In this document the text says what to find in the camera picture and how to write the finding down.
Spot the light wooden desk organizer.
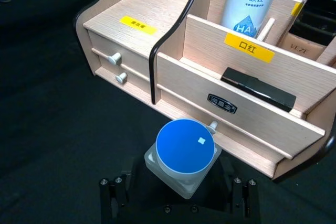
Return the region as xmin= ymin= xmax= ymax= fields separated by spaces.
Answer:
xmin=75 ymin=0 xmax=336 ymax=183

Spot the silver drawer knob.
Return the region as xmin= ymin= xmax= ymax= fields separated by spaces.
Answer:
xmin=115 ymin=72 xmax=128 ymax=84
xmin=206 ymin=120 xmax=219 ymax=134
xmin=107 ymin=52 xmax=122 ymax=65

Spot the square jar with blue lid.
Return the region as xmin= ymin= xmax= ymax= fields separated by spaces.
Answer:
xmin=143 ymin=118 xmax=223 ymax=200

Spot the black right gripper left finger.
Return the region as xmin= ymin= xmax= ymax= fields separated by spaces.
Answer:
xmin=98 ymin=155 xmax=148 ymax=224

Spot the white spray bottle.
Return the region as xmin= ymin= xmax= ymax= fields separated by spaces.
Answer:
xmin=219 ymin=0 xmax=286 ymax=39

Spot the black table cloth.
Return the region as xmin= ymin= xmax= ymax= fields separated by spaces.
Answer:
xmin=0 ymin=0 xmax=336 ymax=224

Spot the black rectangular lipstick box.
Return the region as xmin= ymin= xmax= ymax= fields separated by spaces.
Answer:
xmin=220 ymin=67 xmax=297 ymax=113

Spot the black oval badge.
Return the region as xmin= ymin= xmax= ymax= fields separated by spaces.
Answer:
xmin=207 ymin=93 xmax=238 ymax=115

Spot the beige foundation bottle black cap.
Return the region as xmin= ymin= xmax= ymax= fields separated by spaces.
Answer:
xmin=277 ymin=0 xmax=336 ymax=61

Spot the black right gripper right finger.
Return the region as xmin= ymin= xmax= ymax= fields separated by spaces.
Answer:
xmin=215 ymin=155 xmax=261 ymax=224

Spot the small yellow label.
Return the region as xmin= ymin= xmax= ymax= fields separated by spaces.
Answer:
xmin=291 ymin=2 xmax=305 ymax=17
xmin=120 ymin=15 xmax=158 ymax=36

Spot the large yellow label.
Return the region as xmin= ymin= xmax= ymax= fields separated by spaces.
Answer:
xmin=224 ymin=33 xmax=275 ymax=64

